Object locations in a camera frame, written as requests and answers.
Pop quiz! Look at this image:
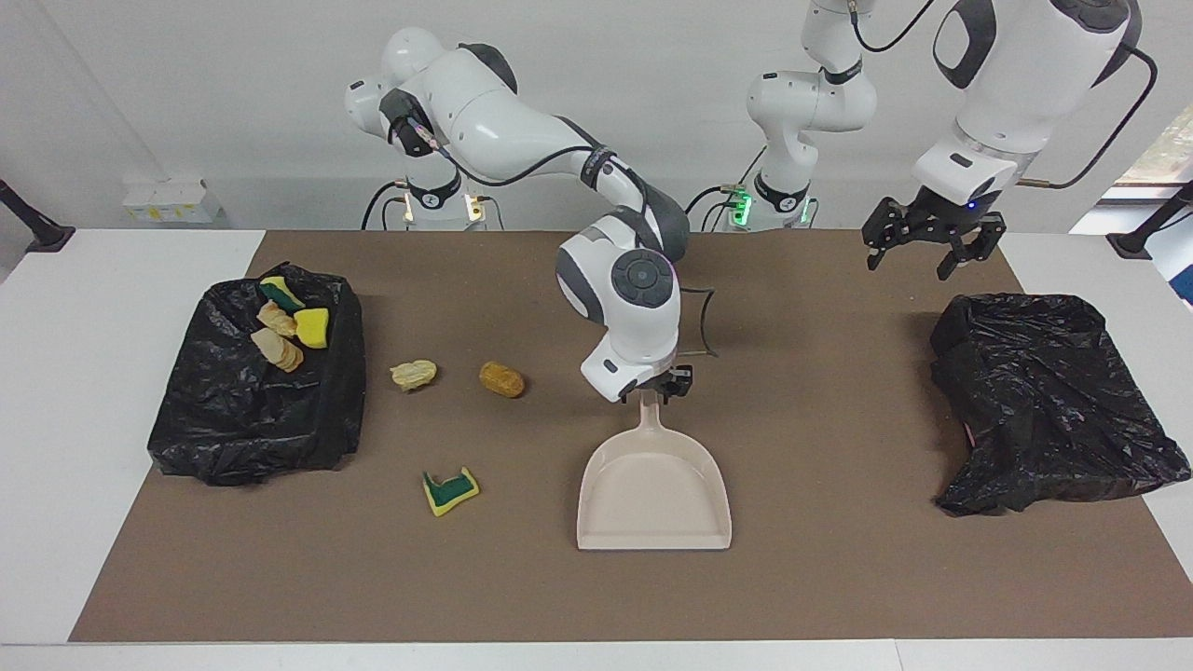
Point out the brown table mat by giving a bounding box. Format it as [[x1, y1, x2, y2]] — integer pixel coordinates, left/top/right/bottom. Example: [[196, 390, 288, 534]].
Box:
[[70, 230, 1193, 644]]

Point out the pale yellow bread piece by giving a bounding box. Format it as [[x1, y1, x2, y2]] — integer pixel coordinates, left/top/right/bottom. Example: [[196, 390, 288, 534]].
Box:
[[390, 359, 439, 393]]

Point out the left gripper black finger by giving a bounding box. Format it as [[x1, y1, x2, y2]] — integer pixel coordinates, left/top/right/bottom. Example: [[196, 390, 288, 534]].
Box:
[[862, 198, 919, 272], [938, 216, 1008, 281]]

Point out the small yellow green sponge wedge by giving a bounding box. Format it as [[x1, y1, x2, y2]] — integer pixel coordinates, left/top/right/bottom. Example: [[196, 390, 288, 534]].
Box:
[[259, 276, 307, 313]]

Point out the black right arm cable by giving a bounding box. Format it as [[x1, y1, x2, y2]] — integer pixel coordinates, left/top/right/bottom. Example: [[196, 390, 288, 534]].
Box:
[[387, 89, 719, 360]]

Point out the black left base cable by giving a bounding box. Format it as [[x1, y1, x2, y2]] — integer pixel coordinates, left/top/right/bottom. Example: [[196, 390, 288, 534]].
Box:
[[676, 182, 747, 232]]

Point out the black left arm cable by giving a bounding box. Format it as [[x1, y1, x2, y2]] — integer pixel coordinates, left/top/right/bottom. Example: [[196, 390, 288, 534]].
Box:
[[848, 0, 1159, 190]]

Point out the brown bun piece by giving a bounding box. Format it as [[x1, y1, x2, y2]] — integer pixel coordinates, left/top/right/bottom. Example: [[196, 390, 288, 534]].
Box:
[[478, 361, 527, 399]]

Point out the black right base cable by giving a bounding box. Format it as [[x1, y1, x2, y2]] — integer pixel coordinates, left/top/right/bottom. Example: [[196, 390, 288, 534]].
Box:
[[362, 180, 413, 232]]

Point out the bright window with frame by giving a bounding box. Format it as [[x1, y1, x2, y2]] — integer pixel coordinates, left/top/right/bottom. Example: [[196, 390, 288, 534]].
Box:
[[1070, 103, 1193, 236]]

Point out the black base cable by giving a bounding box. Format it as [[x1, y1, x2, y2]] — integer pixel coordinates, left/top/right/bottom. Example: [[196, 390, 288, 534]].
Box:
[[676, 182, 747, 232], [362, 180, 413, 232]]

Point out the notched green yellow sponge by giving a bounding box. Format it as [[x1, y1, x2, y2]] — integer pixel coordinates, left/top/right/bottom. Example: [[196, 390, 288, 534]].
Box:
[[422, 466, 481, 518]]

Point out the beige plastic dustpan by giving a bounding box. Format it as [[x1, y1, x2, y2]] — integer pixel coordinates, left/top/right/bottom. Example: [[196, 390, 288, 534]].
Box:
[[576, 391, 733, 551]]

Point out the striped orange bread piece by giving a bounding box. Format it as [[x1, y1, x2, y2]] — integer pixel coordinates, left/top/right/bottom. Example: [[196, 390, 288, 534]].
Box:
[[250, 328, 305, 374]]

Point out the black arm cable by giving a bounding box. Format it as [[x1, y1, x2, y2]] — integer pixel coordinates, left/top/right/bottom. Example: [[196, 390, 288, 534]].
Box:
[[387, 89, 719, 360], [848, 0, 1159, 190]]

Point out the black plastic trash bag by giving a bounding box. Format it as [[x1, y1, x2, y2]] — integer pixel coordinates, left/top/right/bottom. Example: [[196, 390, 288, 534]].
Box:
[[929, 293, 1193, 517], [147, 262, 367, 487]]

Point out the white wall socket box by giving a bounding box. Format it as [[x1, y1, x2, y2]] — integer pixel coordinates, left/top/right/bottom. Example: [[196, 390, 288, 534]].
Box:
[[122, 179, 225, 225]]

